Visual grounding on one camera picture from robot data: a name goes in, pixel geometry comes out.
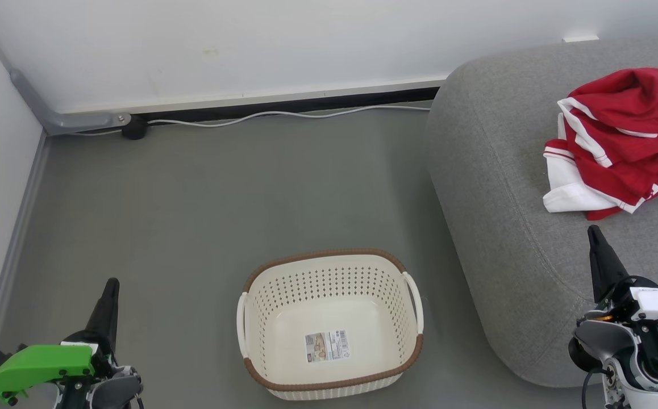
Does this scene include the black round floor stopper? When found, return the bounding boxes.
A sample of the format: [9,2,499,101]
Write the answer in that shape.
[122,115,149,140]

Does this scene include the paper basket label sticker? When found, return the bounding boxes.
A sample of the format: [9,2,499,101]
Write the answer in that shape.
[305,329,351,364]

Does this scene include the grey fabric sofa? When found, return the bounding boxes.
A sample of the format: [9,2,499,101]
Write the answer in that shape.
[424,31,658,388]

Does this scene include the white floor cable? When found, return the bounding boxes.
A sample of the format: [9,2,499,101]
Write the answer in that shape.
[70,104,432,136]

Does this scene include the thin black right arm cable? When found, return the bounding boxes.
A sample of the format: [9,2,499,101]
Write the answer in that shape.
[582,366,608,409]

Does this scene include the cream perforated laundry basket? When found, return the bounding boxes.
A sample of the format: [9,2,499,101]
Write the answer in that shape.
[236,248,425,401]

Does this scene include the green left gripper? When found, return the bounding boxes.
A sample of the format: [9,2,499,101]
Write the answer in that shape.
[0,278,120,409]

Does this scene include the red garment with white stripes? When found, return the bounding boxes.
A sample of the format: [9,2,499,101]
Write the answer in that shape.
[542,97,658,221]

